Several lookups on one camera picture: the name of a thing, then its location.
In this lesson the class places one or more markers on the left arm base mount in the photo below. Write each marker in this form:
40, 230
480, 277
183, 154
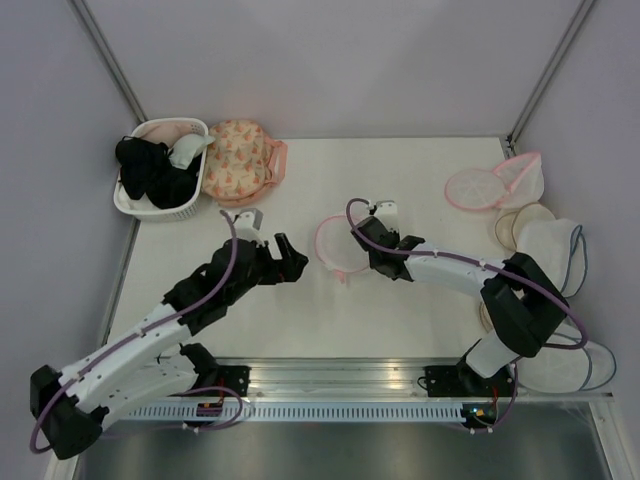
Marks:
210, 373

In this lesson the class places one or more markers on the beige bra cup upper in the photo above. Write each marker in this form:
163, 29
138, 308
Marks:
510, 222

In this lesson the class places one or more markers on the white slotted cable duct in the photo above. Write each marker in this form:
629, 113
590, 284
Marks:
303, 412

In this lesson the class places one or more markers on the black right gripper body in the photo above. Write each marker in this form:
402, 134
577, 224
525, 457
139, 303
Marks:
374, 262

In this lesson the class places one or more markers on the aluminium corner post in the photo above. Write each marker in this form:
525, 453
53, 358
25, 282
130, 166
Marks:
551, 68
100, 43

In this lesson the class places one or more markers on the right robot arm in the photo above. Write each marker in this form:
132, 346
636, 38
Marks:
524, 307

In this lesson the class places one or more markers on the aluminium front rail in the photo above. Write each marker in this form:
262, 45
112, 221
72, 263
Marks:
272, 380

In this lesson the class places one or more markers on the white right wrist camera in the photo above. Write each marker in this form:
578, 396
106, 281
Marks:
385, 211

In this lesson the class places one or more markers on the pink mesh laundry bag open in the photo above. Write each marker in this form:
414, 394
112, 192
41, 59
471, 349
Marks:
523, 179

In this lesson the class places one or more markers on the pink rimmed mesh laundry bag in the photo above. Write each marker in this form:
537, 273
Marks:
337, 250

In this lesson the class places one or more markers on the white bra in basket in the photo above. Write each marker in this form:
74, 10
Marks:
187, 148

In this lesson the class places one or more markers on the right aluminium corner post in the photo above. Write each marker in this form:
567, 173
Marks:
551, 68

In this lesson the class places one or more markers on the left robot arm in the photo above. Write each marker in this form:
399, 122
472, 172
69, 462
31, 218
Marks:
74, 406

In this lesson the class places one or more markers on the left aluminium corner post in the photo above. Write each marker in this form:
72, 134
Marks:
100, 43

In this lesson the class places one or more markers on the large white blue mesh bag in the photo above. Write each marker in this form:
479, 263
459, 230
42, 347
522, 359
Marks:
561, 371

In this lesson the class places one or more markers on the black bras in basket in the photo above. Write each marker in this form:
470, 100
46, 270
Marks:
147, 178

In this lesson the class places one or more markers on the pink mesh laundry bag flat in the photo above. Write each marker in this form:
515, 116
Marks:
475, 190

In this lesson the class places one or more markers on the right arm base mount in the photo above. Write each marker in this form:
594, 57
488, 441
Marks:
458, 380

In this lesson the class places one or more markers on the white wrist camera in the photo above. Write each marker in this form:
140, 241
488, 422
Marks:
385, 211
246, 224

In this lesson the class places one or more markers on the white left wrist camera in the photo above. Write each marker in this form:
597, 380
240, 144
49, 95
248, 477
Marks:
246, 224

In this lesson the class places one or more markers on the white plastic laundry basket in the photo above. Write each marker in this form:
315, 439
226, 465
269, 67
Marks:
168, 131

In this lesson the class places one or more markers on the floral peach bra case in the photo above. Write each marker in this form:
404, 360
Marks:
242, 163

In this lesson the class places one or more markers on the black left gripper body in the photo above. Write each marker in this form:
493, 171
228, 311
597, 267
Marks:
265, 271

